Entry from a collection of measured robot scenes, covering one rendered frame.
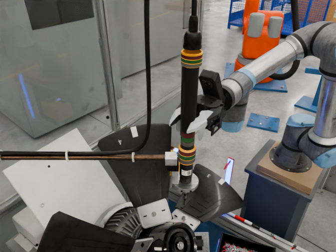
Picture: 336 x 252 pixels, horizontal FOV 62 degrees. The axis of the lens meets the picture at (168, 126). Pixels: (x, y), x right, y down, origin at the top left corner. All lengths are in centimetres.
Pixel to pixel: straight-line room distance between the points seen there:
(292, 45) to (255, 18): 324
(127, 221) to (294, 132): 78
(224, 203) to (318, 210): 183
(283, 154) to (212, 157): 168
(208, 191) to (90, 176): 40
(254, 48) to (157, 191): 380
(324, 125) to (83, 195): 87
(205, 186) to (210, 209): 10
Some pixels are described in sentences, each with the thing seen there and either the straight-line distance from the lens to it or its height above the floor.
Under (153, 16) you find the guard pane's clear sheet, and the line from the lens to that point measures 166.
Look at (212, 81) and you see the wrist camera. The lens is 66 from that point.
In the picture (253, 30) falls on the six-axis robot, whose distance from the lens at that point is 432.
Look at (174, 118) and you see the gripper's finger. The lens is 64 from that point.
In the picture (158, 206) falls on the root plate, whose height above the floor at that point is 127.
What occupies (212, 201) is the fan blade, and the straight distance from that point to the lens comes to 97.
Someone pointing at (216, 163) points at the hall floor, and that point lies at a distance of 291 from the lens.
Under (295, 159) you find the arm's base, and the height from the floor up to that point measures 109.
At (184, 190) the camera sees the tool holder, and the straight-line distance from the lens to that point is 74.
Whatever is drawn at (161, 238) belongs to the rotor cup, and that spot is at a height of 125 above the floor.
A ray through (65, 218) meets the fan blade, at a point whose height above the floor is 142.
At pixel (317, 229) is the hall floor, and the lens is 262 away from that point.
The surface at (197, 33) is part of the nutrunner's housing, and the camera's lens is 55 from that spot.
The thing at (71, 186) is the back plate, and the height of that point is 125.
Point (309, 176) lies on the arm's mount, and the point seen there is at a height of 104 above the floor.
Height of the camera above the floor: 190
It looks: 34 degrees down
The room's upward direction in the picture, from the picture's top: straight up
